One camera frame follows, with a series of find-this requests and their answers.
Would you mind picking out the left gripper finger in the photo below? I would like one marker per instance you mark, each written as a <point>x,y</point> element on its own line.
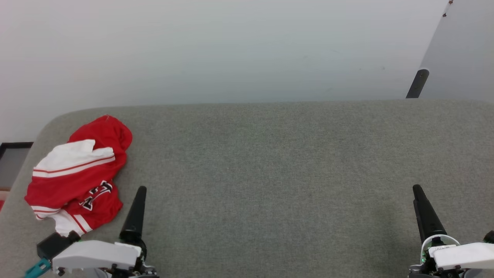
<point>135,216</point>

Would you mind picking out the black framed grey board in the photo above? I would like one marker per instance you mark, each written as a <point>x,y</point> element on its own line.
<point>11,164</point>

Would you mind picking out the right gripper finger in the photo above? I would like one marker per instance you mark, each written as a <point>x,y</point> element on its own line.
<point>426,216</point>

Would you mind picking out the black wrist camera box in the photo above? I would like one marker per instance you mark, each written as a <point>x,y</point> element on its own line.
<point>490,236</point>
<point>54,244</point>

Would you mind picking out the black slanted metal pole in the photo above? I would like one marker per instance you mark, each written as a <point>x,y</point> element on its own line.
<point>417,83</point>

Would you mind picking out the left gripper body white housing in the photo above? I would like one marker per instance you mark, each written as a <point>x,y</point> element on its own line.
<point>96,255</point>

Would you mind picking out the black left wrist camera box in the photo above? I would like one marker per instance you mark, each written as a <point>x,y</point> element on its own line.
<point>54,244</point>

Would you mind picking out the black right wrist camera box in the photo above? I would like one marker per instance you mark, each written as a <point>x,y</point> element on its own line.
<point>490,236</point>

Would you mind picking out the right gripper body white housing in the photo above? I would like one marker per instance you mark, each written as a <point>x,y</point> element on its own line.
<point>463,256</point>

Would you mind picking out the red white Bulls jersey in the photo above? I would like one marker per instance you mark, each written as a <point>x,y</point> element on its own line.
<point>96,135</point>

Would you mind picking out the grey partition panel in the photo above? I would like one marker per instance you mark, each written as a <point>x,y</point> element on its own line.
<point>463,50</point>

